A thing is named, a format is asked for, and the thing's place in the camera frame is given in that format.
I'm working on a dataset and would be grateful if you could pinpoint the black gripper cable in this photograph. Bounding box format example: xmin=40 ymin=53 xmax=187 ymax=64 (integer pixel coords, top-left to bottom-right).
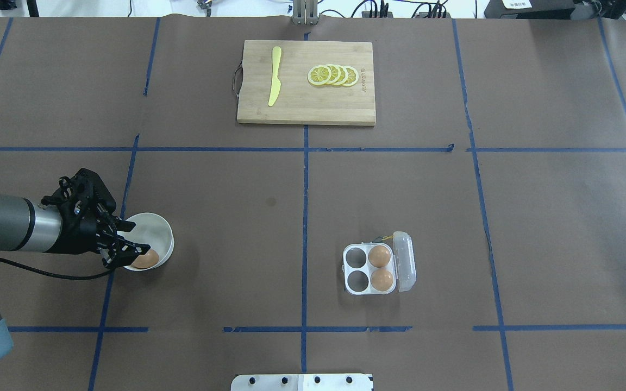
xmin=0 ymin=254 xmax=115 ymax=281

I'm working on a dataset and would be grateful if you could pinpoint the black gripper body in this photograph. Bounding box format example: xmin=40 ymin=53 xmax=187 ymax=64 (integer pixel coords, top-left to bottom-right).
xmin=41 ymin=168 xmax=118 ymax=255

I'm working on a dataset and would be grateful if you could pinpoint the white bowl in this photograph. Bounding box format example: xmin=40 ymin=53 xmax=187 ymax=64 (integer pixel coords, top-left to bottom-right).
xmin=120 ymin=212 xmax=174 ymax=272

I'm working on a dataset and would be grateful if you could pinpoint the brown egg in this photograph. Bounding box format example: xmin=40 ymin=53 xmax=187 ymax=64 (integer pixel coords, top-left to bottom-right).
xmin=130 ymin=248 xmax=160 ymax=270
xmin=368 ymin=244 xmax=392 ymax=269
xmin=370 ymin=269 xmax=395 ymax=292

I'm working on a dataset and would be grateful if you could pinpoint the yellow plastic knife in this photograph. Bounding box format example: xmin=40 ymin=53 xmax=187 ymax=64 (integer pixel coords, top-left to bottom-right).
xmin=268 ymin=46 xmax=283 ymax=107

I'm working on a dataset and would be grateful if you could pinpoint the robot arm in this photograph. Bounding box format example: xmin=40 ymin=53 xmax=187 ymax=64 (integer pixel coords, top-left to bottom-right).
xmin=0 ymin=168 xmax=150 ymax=359

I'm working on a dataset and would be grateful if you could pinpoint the wooden cutting board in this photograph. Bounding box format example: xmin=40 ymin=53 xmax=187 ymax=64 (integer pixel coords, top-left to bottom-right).
xmin=237 ymin=40 xmax=376 ymax=127

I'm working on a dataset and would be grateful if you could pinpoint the clear plastic egg box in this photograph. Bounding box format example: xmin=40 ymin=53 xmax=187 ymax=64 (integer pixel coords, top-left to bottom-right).
xmin=341 ymin=231 xmax=417 ymax=295

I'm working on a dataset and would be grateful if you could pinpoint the lemon slice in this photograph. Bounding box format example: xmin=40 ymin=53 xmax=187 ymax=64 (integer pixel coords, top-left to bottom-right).
xmin=331 ymin=65 xmax=348 ymax=86
xmin=341 ymin=66 xmax=359 ymax=87
xmin=306 ymin=65 xmax=333 ymax=86
xmin=325 ymin=64 xmax=341 ymax=86

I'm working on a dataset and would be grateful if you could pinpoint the aluminium frame post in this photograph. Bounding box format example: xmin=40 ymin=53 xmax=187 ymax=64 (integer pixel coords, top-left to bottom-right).
xmin=291 ymin=0 xmax=320 ymax=25

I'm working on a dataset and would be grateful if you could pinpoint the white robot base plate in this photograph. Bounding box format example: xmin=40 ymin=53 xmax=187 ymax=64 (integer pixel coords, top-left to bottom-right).
xmin=230 ymin=373 xmax=374 ymax=390

